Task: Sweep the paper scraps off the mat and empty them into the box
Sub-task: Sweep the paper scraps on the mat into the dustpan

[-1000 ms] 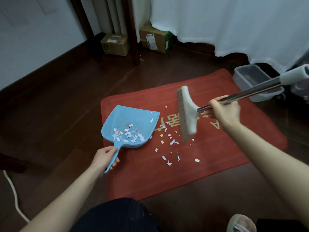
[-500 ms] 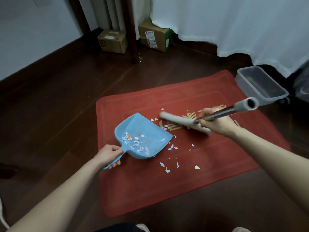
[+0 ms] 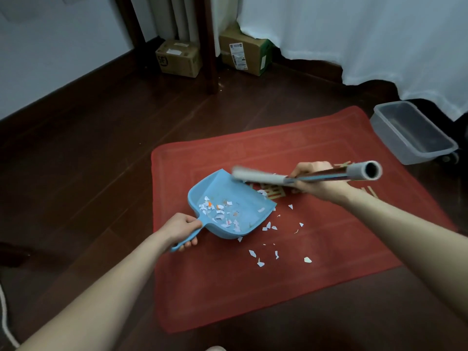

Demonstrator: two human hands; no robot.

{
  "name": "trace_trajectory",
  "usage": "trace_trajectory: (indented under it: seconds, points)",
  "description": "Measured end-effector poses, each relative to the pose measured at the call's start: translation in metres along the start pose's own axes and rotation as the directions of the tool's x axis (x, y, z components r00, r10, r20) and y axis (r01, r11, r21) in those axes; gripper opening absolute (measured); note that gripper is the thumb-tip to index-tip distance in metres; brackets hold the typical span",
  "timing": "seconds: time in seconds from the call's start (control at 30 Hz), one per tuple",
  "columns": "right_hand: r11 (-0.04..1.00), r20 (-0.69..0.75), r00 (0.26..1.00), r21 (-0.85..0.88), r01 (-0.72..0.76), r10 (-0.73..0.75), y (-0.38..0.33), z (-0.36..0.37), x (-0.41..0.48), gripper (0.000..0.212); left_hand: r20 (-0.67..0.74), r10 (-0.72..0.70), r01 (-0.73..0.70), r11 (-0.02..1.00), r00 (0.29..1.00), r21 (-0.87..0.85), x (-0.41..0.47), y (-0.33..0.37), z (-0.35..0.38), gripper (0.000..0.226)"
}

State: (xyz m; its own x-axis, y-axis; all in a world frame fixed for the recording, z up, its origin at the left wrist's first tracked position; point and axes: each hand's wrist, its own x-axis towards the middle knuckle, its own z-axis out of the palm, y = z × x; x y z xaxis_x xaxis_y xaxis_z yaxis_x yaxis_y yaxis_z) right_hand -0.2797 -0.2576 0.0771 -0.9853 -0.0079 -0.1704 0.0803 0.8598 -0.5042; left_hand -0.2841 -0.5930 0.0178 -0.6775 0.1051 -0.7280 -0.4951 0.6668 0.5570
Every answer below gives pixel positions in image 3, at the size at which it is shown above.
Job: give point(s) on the person's right hand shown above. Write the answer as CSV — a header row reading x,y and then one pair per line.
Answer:
x,y
325,191

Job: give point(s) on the person's left hand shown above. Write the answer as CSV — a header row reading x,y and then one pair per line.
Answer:
x,y
179,230

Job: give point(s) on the blue plastic dustpan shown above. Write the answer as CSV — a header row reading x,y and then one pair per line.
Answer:
x,y
219,190

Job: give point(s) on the white paper scraps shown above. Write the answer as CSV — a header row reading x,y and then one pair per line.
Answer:
x,y
308,259

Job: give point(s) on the red doormat gold lettering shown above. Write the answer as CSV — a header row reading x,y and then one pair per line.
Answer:
x,y
219,288

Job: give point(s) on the clear plastic storage bin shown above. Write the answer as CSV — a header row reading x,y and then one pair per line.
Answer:
x,y
409,142

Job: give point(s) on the person's right forearm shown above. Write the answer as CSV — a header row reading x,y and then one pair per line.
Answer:
x,y
409,233

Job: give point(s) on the person's left forearm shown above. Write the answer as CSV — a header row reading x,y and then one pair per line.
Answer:
x,y
109,299

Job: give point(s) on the cardboard box with green side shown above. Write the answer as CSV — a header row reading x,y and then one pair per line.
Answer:
x,y
252,51

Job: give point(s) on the small brown cardboard box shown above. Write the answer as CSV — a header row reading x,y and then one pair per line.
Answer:
x,y
179,60

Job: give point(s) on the beige slipper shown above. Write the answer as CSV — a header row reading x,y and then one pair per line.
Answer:
x,y
215,349

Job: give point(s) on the white curtain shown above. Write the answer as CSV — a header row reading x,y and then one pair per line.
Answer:
x,y
347,40

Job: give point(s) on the beige curtain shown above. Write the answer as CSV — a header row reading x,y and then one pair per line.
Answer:
x,y
179,14

